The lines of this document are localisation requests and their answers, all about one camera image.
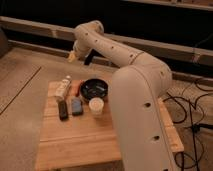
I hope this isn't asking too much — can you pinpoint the wooden table board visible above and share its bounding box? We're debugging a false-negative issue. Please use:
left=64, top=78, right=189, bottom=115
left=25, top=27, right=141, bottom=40
left=35, top=82, right=184, bottom=171

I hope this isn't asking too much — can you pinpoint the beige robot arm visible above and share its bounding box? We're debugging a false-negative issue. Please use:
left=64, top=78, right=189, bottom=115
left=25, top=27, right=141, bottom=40
left=69, top=20, right=179, bottom=171

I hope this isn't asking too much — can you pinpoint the white paper cup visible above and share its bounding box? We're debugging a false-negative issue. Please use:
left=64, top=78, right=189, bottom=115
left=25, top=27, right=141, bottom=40
left=89, top=97, right=104, bottom=117

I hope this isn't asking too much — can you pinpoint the clear plastic bottle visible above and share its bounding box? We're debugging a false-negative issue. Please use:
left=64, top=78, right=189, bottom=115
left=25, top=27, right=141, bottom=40
left=54, top=75, right=71, bottom=101

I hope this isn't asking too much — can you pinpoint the white wooden rail frame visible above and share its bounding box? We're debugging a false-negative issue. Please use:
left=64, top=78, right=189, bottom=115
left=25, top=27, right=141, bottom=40
left=0, top=15, right=213, bottom=68

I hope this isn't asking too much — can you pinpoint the black rectangular remote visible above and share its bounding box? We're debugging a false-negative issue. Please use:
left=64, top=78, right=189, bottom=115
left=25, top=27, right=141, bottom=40
left=58, top=101, right=68, bottom=120

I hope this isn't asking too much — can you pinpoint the black bowl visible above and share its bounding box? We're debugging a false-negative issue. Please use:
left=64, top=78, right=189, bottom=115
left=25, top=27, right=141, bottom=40
left=80, top=78, right=108, bottom=101

